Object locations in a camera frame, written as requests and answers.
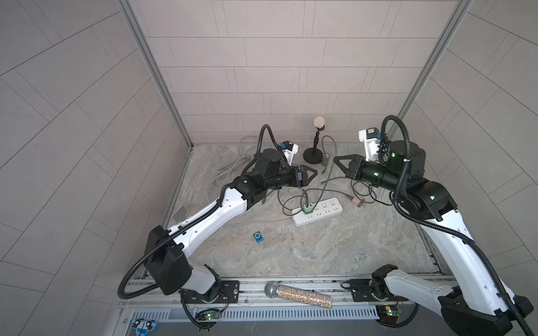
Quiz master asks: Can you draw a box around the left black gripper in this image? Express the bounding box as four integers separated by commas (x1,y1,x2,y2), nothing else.
260,164,315,190

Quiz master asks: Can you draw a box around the dark grey charging cable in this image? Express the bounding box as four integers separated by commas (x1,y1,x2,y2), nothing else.
277,134,392,217

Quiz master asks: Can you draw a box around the green charger plug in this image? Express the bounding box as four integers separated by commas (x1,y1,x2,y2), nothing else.
302,203,317,214

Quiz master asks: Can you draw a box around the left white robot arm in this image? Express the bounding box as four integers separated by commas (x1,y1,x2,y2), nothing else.
117,141,317,301

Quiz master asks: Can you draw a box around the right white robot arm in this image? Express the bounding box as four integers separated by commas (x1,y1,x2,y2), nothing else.
333,116,534,335

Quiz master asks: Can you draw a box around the beige microphone on stand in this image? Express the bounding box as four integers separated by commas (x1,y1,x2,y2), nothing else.
303,116,326,165

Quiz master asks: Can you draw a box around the green camouflage tape roll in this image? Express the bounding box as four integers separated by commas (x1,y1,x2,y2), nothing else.
321,153,331,167

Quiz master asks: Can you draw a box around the pink charger plug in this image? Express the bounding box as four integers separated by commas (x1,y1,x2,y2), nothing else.
352,196,364,207

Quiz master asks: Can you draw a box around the white power strip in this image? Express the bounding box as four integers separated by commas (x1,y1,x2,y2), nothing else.
292,197,343,227

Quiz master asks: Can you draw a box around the blue mp3 player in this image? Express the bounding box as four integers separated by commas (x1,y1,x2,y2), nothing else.
253,232,263,244

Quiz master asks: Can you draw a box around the glitter handheld microphone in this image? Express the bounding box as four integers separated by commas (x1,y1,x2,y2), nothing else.
264,281,333,309

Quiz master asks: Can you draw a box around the grey plastic holder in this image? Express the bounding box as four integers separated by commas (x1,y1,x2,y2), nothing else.
171,205,190,223

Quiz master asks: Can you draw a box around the right circuit board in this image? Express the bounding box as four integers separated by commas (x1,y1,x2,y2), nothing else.
375,305,403,326

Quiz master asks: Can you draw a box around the circuit board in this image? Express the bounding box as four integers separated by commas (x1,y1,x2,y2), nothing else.
196,309,221,322
375,305,403,326

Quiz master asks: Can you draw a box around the left circuit board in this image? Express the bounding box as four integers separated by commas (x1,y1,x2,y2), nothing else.
196,309,221,322

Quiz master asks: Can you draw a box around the blue toy figure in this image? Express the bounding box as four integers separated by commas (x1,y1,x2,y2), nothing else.
130,319,158,336

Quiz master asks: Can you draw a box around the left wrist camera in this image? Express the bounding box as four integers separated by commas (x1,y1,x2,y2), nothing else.
280,141,298,165

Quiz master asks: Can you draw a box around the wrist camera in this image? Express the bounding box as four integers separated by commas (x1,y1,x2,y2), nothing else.
280,141,298,165
358,127,381,162

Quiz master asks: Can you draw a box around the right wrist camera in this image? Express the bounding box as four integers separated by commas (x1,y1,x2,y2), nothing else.
358,127,381,162

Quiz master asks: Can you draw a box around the light grey power cord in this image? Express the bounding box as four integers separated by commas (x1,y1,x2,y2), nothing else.
207,135,270,228

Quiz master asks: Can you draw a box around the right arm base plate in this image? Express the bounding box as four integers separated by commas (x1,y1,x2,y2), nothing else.
340,279,408,302

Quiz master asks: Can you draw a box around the aluminium rail frame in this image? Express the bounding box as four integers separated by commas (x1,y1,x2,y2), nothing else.
110,275,416,335

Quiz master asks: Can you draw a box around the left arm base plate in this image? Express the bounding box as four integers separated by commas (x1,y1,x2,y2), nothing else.
183,280,240,305

